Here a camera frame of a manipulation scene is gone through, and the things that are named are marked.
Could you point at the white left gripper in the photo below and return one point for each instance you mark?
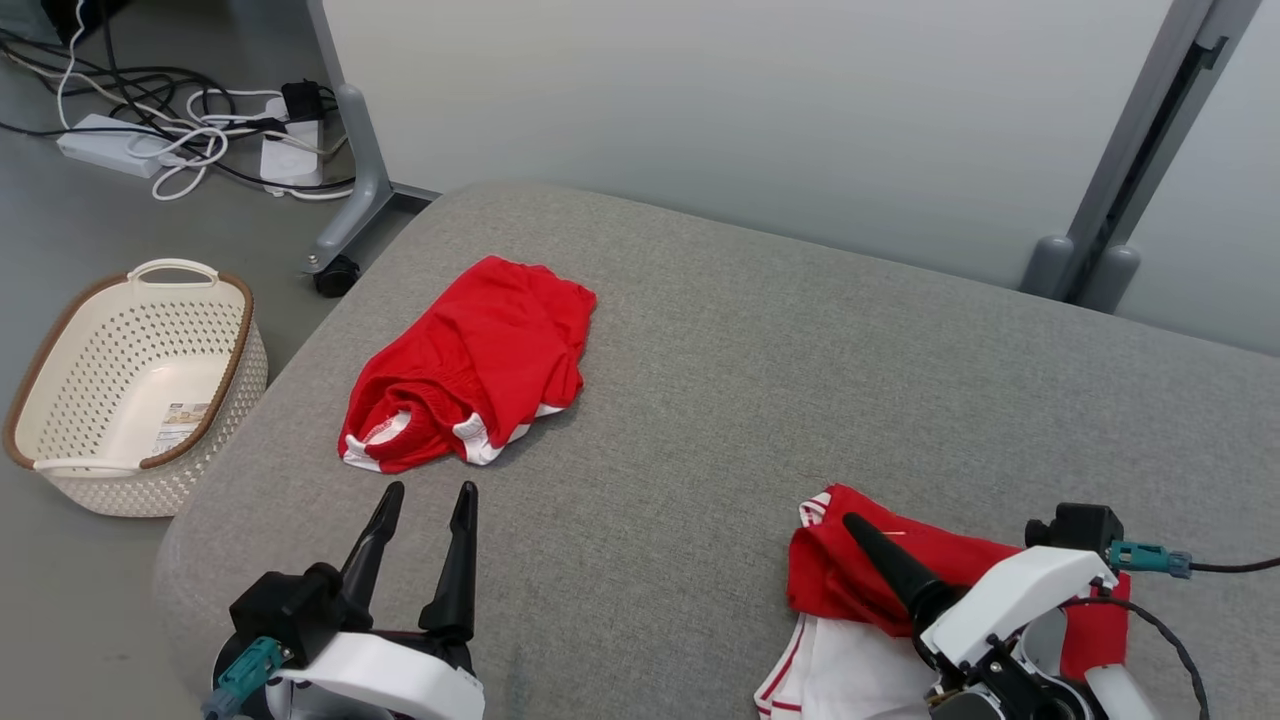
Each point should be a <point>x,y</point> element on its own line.
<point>390,685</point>

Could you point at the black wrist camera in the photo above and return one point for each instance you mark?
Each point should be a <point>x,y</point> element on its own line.
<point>285,605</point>
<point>1080,525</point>

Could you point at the grey partition post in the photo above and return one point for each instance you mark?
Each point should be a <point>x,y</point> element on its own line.
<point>1140,160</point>

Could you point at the white power strip with adapter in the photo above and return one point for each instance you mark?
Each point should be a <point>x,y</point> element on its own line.
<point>290,160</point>

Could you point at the long white power strip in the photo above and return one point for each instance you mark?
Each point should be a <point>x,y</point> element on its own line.
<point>105,145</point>

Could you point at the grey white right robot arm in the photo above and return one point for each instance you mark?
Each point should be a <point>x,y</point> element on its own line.
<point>1110,695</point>

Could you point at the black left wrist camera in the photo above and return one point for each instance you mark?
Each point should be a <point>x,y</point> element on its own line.
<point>285,605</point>

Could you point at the cream perforated laundry basket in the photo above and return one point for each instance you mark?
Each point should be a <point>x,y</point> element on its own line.
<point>110,420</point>

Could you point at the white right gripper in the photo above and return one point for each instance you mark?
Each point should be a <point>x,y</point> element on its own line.
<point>1020,595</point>

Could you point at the red white basketball jersey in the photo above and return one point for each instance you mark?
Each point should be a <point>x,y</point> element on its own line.
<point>850,580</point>

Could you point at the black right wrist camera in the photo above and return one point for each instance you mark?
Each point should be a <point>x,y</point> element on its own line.
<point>1080,525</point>

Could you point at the black power adapter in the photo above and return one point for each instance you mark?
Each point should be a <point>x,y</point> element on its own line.
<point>302,100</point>

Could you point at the grey frame leg with caster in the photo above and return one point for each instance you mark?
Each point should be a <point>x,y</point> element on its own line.
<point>360,170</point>

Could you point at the red shorts with white trim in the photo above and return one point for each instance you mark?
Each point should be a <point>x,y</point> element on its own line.
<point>480,350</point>

